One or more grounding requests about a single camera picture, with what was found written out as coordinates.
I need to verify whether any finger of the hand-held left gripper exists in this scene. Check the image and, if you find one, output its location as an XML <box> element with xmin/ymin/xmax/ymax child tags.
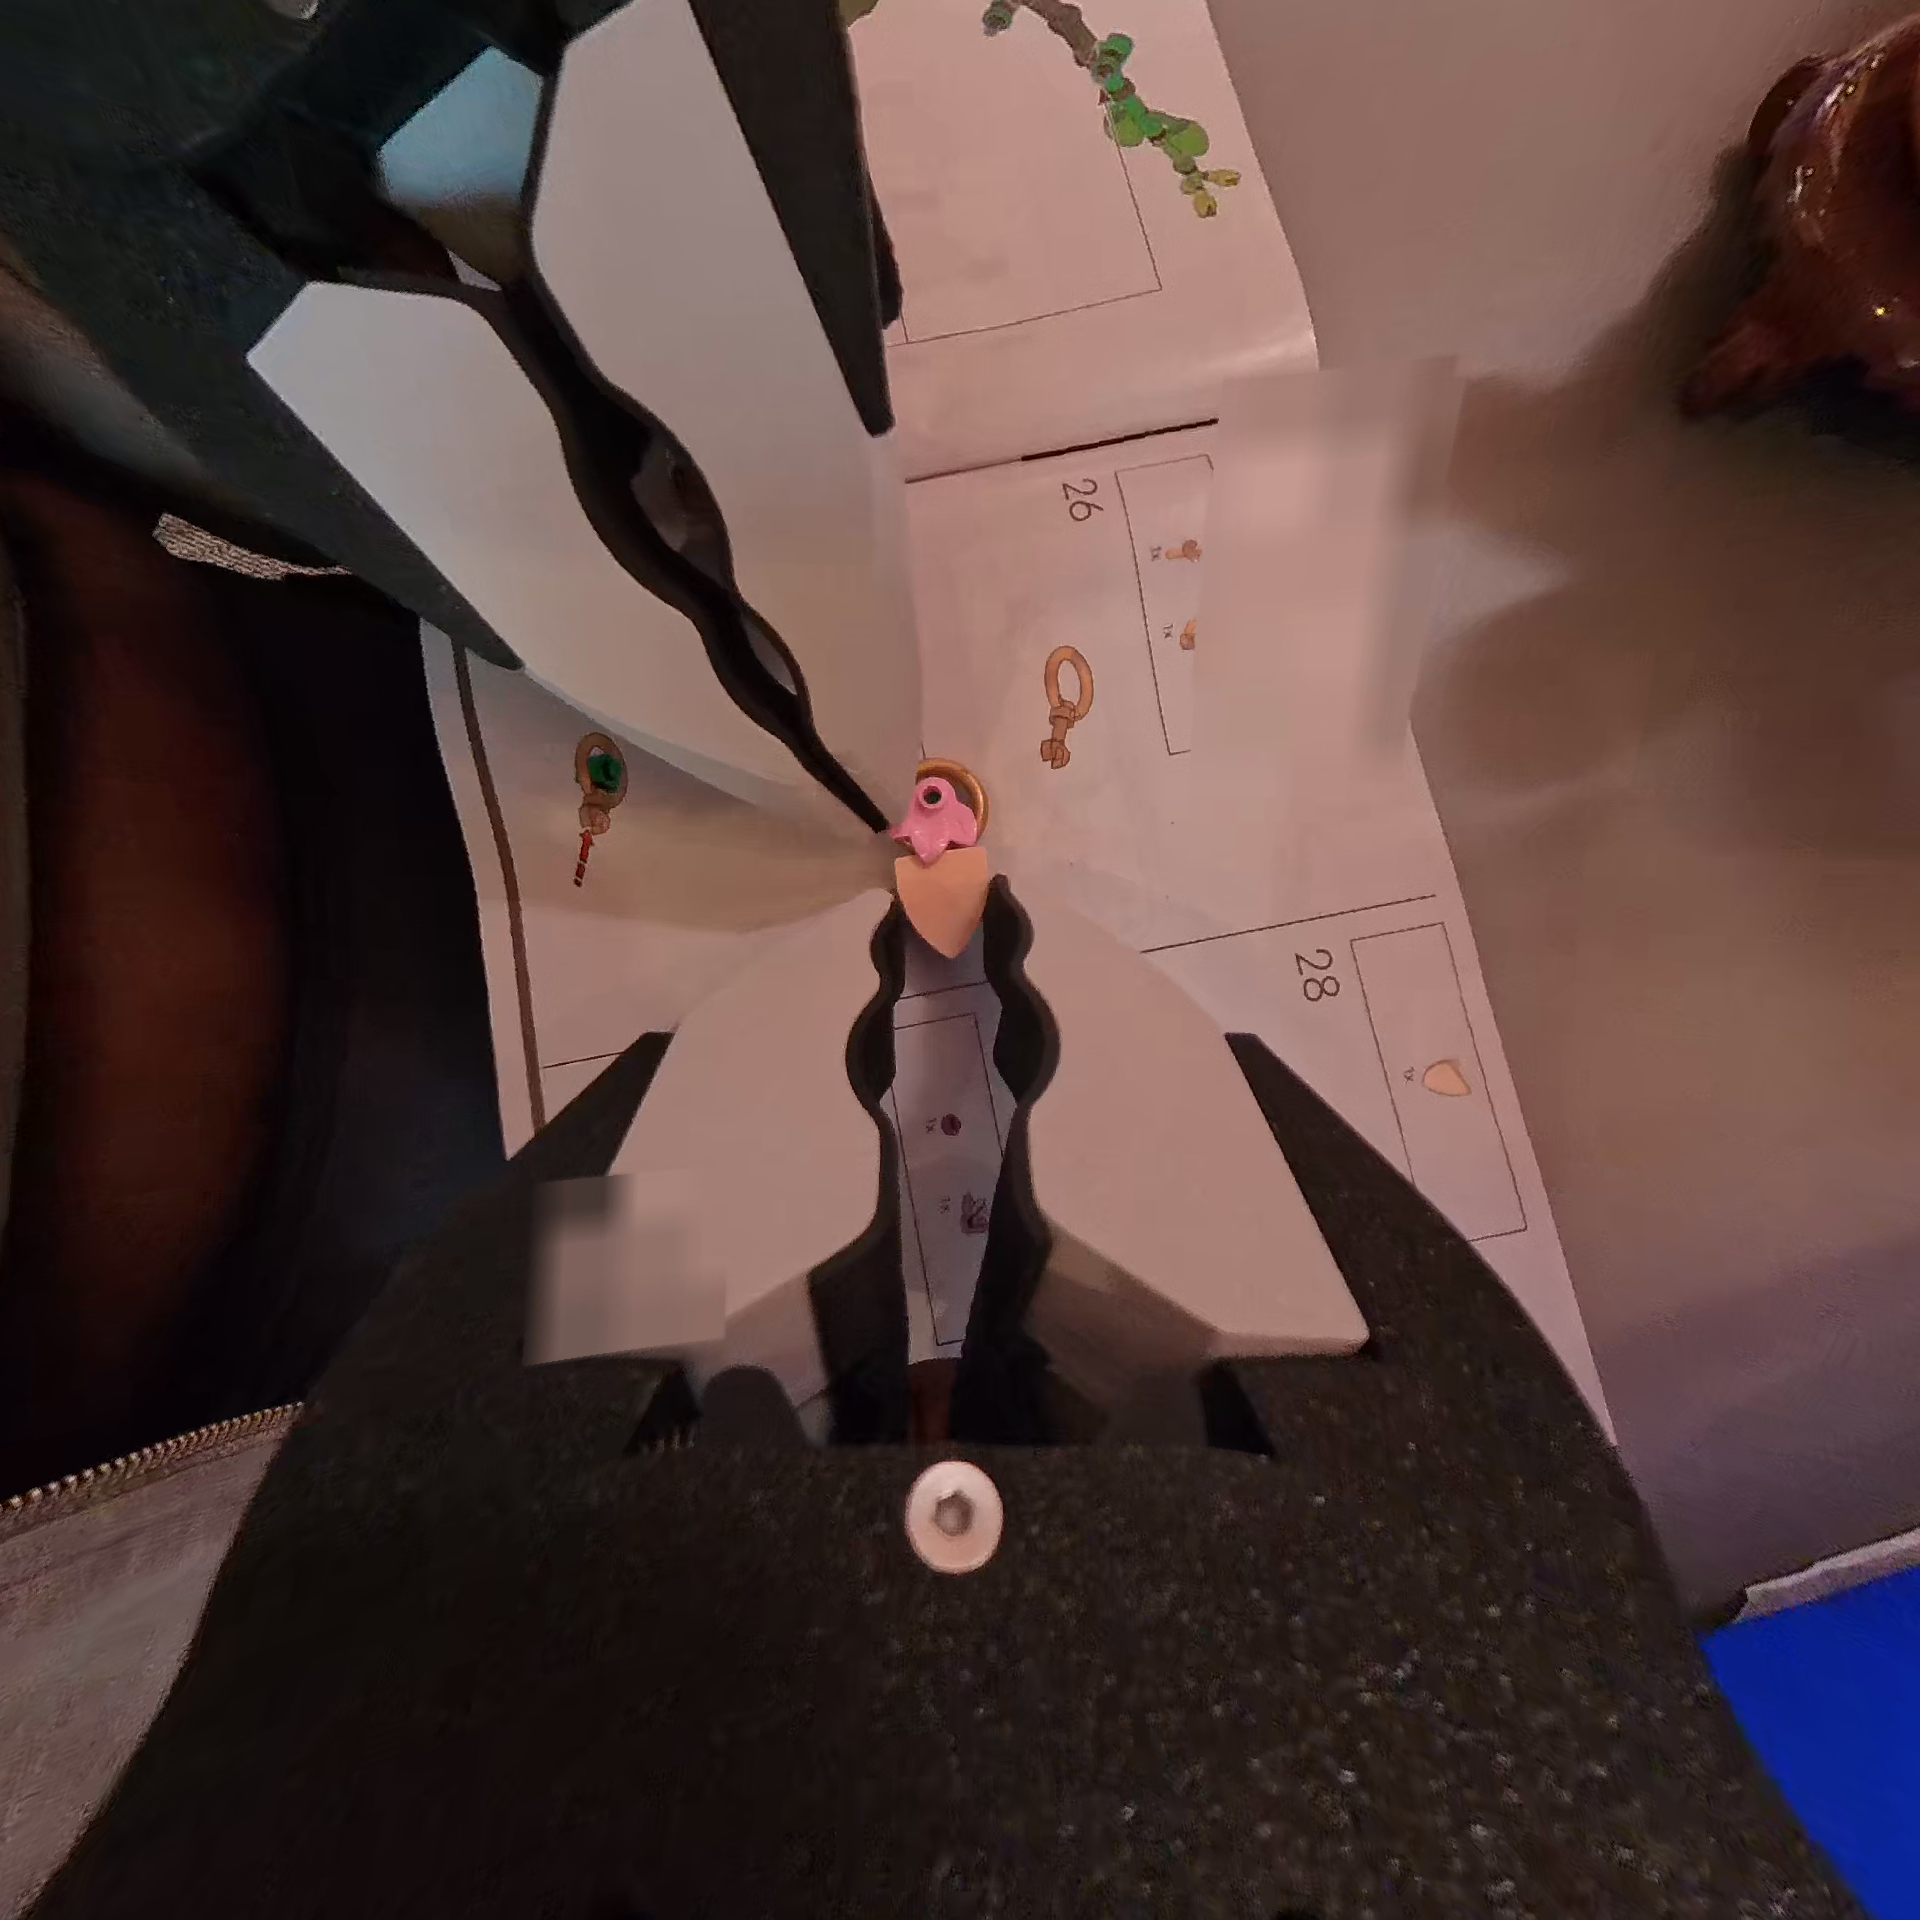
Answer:
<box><xmin>525</xmin><ymin>0</ymin><xmax>928</xmax><ymax>788</ymax></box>
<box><xmin>244</xmin><ymin>58</ymin><xmax>893</xmax><ymax>834</ymax></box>

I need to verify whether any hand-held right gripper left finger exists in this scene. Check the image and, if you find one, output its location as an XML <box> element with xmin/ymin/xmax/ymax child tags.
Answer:
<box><xmin>633</xmin><ymin>887</ymin><xmax>909</xmax><ymax>1442</ymax></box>

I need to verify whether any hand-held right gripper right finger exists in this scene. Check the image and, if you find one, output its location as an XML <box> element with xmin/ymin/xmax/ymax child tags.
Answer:
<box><xmin>959</xmin><ymin>873</ymin><xmax>1372</xmax><ymax>1442</ymax></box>

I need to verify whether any pink flower brick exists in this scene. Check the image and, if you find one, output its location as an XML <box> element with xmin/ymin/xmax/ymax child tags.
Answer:
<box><xmin>889</xmin><ymin>762</ymin><xmax>969</xmax><ymax>863</ymax></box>

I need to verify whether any white instruction booklet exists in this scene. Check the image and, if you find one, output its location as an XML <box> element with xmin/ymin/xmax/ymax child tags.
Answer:
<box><xmin>421</xmin><ymin>0</ymin><xmax>1613</xmax><ymax>1442</ymax></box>

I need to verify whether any blue plastic crate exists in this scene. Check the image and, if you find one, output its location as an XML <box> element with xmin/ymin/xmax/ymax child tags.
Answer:
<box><xmin>1699</xmin><ymin>1569</ymin><xmax>1920</xmax><ymax>1920</ymax></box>

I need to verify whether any brown brick pot stand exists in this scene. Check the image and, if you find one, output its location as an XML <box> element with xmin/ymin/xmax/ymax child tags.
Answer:
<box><xmin>1678</xmin><ymin>22</ymin><xmax>1920</xmax><ymax>437</ymax></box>

